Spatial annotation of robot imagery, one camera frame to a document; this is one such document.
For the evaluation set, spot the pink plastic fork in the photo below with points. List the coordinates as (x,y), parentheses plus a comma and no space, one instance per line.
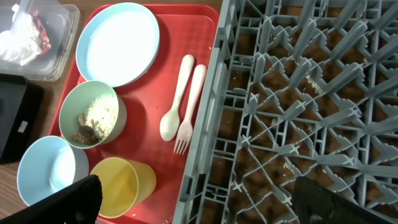
(185,130)

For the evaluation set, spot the red plastic tray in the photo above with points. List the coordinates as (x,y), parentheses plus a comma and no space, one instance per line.
(184,29)

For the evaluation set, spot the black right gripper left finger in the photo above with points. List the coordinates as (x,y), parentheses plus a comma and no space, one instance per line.
(78,203)

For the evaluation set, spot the red snack wrapper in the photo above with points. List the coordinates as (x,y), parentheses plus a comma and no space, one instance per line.
(45,44)

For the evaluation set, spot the yellow plastic cup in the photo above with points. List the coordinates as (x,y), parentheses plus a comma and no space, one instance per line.
(124,183)

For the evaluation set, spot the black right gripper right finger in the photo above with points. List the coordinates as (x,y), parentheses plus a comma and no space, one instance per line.
(316,204)

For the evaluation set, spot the clear plastic bin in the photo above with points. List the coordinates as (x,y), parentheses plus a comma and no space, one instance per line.
(60,22)

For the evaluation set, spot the food leftovers rice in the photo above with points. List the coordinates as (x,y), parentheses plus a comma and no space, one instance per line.
(98,120)

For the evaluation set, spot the green bowl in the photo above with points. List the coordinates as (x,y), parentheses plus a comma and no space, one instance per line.
(77,101)

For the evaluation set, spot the cream plastic spoon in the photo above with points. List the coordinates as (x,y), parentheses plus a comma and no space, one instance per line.
(170,121)

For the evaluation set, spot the grey dishwasher rack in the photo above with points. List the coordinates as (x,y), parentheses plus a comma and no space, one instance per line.
(295,89)

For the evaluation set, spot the light blue plate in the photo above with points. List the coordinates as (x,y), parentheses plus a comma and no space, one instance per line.
(118,45)

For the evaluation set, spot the light blue bowl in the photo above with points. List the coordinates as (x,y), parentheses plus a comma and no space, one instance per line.
(49,165)

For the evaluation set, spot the black waste tray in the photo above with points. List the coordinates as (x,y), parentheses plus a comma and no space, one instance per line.
(20,103)

